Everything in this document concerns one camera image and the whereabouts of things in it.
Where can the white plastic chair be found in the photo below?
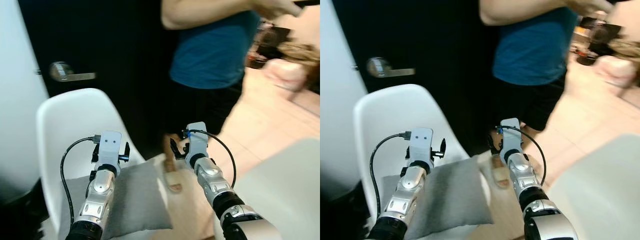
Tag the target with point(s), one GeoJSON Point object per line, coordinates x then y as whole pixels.
{"type": "Point", "coordinates": [395, 110]}
{"type": "Point", "coordinates": [75, 115]}

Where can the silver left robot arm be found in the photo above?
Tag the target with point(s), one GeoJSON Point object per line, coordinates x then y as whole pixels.
{"type": "Point", "coordinates": [97, 200]}
{"type": "Point", "coordinates": [407, 192]}

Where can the light grey left wrist camera mount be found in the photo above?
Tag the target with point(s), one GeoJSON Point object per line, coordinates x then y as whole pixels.
{"type": "Point", "coordinates": [421, 142]}
{"type": "Point", "coordinates": [110, 145]}

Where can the light grey right wrist camera mount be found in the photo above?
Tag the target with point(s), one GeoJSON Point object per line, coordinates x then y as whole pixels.
{"type": "Point", "coordinates": [197, 142]}
{"type": "Point", "coordinates": [511, 135]}

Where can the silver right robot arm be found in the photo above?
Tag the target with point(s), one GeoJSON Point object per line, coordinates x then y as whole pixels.
{"type": "Point", "coordinates": [522, 175]}
{"type": "Point", "coordinates": [212, 180]}

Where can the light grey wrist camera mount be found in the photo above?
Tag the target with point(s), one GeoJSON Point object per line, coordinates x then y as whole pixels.
{"type": "Point", "coordinates": [110, 145]}
{"type": "Point", "coordinates": [197, 142]}
{"type": "Point", "coordinates": [511, 135]}
{"type": "Point", "coordinates": [421, 142]}

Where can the person in blue shirt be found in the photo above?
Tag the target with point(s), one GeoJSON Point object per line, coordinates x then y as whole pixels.
{"type": "Point", "coordinates": [215, 50]}
{"type": "Point", "coordinates": [535, 50]}

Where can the black door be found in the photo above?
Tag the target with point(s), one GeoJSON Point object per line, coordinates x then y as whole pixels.
{"type": "Point", "coordinates": [425, 35]}
{"type": "Point", "coordinates": [100, 35]}

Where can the pink pouf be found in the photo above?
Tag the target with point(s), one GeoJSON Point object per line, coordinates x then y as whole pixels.
{"type": "Point", "coordinates": [285, 72]}
{"type": "Point", "coordinates": [615, 70]}

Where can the grey pillow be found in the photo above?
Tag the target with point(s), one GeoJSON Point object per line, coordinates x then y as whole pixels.
{"type": "Point", "coordinates": [135, 200]}
{"type": "Point", "coordinates": [450, 195]}

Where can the white bed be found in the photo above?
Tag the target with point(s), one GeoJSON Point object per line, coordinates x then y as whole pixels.
{"type": "Point", "coordinates": [290, 190]}
{"type": "Point", "coordinates": [600, 190]}

